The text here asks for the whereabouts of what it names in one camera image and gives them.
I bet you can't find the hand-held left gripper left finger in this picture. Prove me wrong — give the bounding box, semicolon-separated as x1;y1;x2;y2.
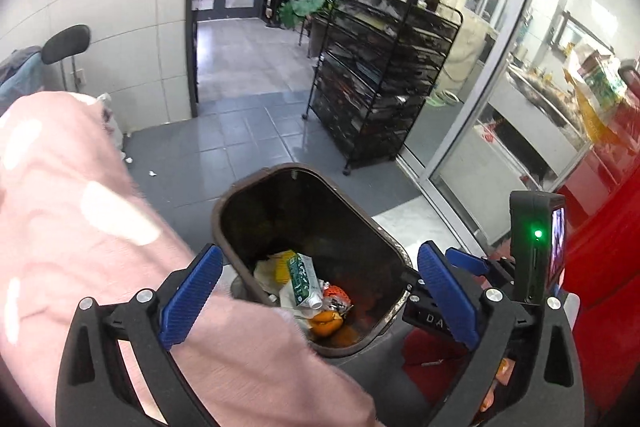
55;243;226;427

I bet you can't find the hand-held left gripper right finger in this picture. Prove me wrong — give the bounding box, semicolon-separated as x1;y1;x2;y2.
416;242;586;427

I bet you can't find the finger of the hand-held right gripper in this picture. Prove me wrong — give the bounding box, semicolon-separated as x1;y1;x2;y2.
445;247;515;279
402;284;456;339

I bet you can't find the orange peel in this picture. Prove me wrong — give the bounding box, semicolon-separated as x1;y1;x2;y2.
309;309;346;339

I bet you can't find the green white drink carton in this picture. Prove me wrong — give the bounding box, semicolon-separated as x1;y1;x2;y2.
279;253;326;310

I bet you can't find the brown trash bin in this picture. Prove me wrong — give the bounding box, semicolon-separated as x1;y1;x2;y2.
211;163;416;360

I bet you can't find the glass sliding door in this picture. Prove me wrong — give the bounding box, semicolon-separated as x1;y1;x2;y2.
400;0;640;248

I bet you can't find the green white basin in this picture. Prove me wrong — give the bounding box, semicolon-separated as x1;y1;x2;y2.
425;89;461;108

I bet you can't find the black chair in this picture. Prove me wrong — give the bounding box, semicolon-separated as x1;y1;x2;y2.
41;24;92;95

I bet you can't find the green potted plant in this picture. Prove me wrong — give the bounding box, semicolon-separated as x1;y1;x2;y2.
277;0;341;28

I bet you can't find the black wire rack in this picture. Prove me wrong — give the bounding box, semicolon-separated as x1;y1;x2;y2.
302;0;463;175

